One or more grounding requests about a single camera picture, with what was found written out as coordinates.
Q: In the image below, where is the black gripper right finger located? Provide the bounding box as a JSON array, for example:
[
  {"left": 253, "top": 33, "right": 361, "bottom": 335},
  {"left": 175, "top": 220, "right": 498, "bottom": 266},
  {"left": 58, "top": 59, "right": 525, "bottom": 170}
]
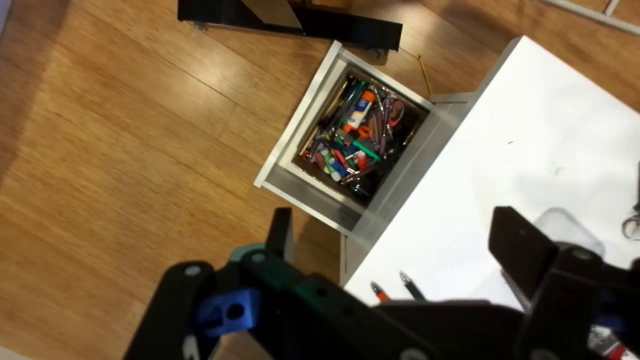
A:
[{"left": 488, "top": 205, "right": 561, "bottom": 308}]

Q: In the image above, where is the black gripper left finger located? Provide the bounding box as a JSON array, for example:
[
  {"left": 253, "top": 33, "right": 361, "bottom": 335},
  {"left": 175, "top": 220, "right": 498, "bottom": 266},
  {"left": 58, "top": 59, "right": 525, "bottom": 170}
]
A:
[{"left": 267, "top": 205, "right": 296, "bottom": 263}]

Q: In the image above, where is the black pen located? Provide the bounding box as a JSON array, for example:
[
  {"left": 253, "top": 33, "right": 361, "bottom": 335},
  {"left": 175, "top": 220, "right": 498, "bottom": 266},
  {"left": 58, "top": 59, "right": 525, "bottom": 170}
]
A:
[{"left": 399, "top": 267, "right": 429, "bottom": 304}]

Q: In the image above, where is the red pen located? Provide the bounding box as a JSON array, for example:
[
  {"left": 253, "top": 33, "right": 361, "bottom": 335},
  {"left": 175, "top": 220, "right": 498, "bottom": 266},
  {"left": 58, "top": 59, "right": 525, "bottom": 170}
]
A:
[{"left": 368, "top": 277, "right": 395, "bottom": 306}]

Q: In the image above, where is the small metal clip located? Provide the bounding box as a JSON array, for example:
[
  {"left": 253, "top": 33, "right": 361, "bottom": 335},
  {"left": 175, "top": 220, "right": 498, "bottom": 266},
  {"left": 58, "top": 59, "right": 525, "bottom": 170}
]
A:
[{"left": 621, "top": 157, "right": 640, "bottom": 244}]

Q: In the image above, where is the white open drawer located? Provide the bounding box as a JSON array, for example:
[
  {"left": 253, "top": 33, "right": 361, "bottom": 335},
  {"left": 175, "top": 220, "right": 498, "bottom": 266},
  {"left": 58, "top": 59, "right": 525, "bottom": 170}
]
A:
[{"left": 253, "top": 38, "right": 479, "bottom": 235}]

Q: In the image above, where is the colourful pens heap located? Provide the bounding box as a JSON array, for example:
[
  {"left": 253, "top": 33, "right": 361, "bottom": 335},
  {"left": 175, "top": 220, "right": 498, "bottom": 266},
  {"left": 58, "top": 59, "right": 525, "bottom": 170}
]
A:
[{"left": 296, "top": 72, "right": 429, "bottom": 201}]

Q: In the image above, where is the black floor stand base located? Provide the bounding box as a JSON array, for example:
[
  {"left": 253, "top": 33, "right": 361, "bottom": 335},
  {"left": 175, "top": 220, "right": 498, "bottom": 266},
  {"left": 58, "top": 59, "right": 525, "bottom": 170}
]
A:
[{"left": 176, "top": 0, "right": 407, "bottom": 54}]

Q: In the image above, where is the white metal rack frame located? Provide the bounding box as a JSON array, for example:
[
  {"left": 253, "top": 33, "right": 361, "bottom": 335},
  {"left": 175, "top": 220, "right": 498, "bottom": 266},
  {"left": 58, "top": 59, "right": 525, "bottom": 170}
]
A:
[{"left": 542, "top": 0, "right": 640, "bottom": 38}]

